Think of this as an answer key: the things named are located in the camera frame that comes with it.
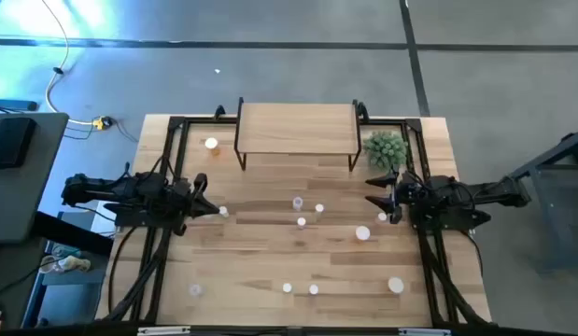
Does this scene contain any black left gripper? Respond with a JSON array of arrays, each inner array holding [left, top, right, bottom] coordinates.
[[169, 173, 220, 237]]

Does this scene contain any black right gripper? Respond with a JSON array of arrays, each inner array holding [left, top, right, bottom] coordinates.
[[365, 170, 420, 225]]

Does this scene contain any large orange pill bottle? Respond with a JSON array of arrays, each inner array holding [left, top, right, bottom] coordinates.
[[352, 224, 372, 244], [204, 135, 223, 158], [384, 275, 405, 295]]

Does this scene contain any wooden shelf with black legs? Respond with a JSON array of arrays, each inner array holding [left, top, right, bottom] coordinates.
[[233, 96, 364, 173]]

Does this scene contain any green potted plant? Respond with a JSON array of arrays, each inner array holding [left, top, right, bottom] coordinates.
[[361, 130, 410, 172]]

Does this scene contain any black desk beam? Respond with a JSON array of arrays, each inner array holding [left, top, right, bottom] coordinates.
[[30, 210, 116, 257]]

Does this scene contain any beige cloth bundle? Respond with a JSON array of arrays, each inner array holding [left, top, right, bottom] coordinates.
[[54, 255, 92, 274]]

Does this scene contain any grey-blue storage cart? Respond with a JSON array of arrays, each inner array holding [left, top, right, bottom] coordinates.
[[24, 198, 117, 328]]

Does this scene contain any blue-grey metal cart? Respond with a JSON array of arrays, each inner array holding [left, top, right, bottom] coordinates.
[[506, 126, 578, 274]]

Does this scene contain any beige tape roll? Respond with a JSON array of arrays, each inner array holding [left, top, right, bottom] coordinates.
[[38, 255, 59, 275]]

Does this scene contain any grey desk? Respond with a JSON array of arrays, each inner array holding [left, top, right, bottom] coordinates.
[[0, 111, 70, 245]]

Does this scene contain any black rectangular desk device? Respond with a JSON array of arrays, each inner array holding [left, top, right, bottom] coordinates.
[[0, 116, 38, 170]]

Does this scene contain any dark blue flat bar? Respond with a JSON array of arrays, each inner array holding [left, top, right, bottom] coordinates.
[[0, 98, 39, 112]]

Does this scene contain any silver aluminium bracket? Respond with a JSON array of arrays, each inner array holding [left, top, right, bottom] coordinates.
[[137, 326, 191, 336], [398, 328, 453, 336]]

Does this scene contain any white floor cable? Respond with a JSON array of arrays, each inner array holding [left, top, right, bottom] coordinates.
[[39, 0, 97, 127]]

